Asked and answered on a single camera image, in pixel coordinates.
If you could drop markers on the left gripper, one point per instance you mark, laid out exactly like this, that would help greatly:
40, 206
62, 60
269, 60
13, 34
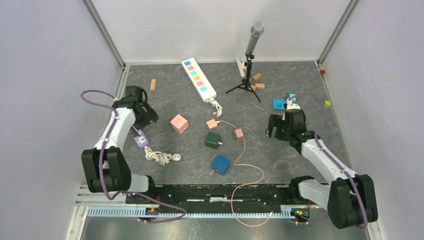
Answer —
149, 115

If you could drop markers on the upper wooden block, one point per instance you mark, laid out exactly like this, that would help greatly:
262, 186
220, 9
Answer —
257, 77

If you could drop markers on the small green cube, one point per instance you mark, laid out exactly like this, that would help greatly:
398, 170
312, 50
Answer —
327, 104

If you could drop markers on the brown charger plug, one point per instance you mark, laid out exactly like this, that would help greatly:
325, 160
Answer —
238, 133

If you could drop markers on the dark green cube socket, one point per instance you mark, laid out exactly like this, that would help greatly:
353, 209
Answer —
213, 140

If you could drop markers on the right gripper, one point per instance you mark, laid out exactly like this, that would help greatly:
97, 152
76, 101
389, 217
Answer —
277, 121

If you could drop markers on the pink cube socket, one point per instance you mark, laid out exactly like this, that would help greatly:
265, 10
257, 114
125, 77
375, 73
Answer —
179, 123

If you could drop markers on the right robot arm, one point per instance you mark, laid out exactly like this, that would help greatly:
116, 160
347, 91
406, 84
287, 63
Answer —
348, 197

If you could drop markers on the left wooden block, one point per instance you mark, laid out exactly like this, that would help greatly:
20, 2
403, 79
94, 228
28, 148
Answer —
153, 84

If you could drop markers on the purple USB power strip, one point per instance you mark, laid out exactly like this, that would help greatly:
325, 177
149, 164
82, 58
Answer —
141, 140

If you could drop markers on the white bracket piece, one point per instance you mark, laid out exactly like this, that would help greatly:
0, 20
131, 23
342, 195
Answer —
241, 67

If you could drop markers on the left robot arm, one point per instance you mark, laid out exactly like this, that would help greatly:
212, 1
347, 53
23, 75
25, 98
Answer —
104, 165

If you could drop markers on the pink charger plug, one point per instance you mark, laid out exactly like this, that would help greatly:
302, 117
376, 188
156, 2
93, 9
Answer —
212, 124

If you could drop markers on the blue flat adapter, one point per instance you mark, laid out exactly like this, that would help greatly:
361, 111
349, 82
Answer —
279, 104

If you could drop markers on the white multicolour power strip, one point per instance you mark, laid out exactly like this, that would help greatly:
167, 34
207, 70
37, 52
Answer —
199, 80

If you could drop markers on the lower wooden block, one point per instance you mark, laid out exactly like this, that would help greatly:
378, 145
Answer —
260, 86

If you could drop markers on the grey microphone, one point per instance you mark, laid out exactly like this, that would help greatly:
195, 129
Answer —
256, 31

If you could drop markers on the black tripod stand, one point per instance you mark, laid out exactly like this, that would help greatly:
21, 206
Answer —
245, 82

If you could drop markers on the wooden block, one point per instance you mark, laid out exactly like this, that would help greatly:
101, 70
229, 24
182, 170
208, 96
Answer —
260, 86
257, 77
153, 84

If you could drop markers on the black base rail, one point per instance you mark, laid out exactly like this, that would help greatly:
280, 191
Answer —
219, 198

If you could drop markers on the teal plug adapter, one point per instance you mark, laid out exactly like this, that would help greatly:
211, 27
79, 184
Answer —
291, 96

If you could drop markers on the blue cube socket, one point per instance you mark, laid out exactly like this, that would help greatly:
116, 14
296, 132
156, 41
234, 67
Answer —
220, 165

